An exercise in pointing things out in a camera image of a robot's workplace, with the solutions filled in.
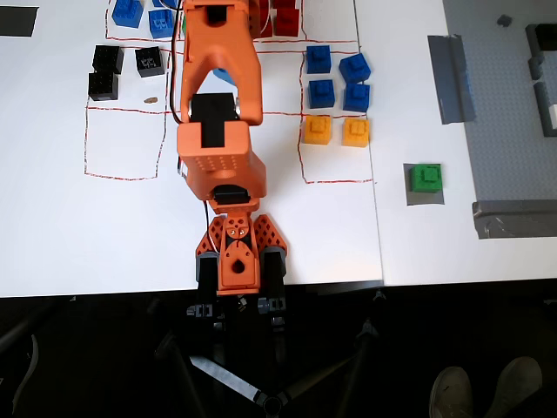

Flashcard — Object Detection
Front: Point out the grey square tape marker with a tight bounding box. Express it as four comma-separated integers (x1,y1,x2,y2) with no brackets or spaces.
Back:
402,163,446,207

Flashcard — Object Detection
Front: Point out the wrinkled grey tape strip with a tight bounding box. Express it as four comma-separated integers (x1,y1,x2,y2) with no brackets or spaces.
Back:
472,199,557,240

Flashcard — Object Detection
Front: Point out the black tape patch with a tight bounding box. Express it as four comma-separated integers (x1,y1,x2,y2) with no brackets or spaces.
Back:
0,5,40,37

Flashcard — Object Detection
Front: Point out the black table clamp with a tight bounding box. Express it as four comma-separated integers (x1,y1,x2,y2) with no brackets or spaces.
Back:
257,246,289,315
186,252,219,320

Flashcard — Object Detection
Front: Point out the black toy brick block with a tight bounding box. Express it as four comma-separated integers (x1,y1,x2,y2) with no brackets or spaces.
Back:
134,46,165,78
91,44,125,75
87,71,120,102

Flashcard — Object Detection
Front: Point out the grey brick frame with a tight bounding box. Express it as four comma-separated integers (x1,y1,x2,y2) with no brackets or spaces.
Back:
525,22,557,58

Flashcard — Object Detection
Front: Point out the yellow toy brick block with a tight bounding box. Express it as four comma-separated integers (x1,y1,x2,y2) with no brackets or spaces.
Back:
301,115,333,145
341,118,371,148

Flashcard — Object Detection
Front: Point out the long grey tape strip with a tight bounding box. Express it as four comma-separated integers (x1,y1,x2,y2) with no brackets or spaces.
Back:
426,33,477,125

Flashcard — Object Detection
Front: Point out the grey brick wall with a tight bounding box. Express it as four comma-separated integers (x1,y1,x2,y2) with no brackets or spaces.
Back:
534,81,557,138

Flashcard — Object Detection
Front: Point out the small grey brick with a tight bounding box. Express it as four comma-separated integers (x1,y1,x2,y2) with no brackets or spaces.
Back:
527,56,546,81

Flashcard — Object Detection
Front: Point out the grey left shoe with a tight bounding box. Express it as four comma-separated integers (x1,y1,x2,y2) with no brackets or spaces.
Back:
429,366,475,418

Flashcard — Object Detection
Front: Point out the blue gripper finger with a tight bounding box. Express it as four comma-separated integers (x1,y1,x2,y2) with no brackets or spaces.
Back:
211,67,239,84

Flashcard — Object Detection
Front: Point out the grey curved strap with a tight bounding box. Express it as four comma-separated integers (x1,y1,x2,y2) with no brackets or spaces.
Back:
10,334,41,415

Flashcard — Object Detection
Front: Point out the black red arm cable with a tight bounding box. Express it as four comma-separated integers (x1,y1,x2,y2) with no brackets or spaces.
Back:
170,0,185,125

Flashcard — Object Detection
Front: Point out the grey studded baseplate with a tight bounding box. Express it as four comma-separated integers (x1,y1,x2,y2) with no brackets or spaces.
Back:
442,0,557,204

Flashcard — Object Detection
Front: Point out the black chair star base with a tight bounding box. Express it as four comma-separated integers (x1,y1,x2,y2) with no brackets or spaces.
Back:
151,291,388,418

